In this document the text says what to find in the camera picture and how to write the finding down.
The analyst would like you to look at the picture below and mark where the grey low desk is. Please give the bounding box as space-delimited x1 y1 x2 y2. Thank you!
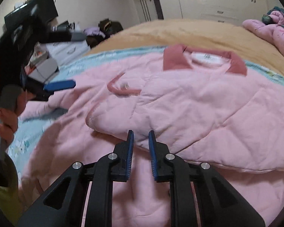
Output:
25 58 59 84

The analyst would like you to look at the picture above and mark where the blue Hello Kitty sheet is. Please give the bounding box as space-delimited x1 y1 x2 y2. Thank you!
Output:
8 46 284 178

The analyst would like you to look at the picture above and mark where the purple clothing pile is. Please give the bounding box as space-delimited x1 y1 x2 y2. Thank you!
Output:
83 27 105 38

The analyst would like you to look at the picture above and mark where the door with hanging bags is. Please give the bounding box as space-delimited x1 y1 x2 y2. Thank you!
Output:
133 0 164 23

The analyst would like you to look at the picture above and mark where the black wall television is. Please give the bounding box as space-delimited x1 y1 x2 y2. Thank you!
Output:
4 0 58 30

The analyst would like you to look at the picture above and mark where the person left hand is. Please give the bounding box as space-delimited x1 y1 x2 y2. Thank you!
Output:
0 91 35 150

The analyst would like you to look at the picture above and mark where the white drawer cabinet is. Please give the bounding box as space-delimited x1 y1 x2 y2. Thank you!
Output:
44 41 90 67

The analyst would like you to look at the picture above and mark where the pink crumpled comforter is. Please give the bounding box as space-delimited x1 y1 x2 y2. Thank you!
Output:
242 6 284 56

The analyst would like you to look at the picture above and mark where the black backpack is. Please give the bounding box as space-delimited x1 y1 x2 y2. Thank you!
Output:
98 19 123 38

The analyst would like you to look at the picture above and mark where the tan bed blanket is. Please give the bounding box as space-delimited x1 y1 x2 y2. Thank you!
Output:
88 19 284 76

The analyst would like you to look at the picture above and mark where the pink quilted jacket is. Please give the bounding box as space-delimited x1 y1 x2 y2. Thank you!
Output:
19 45 284 226

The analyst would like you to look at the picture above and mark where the white wardrobe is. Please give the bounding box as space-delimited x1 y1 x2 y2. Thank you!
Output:
159 0 268 26

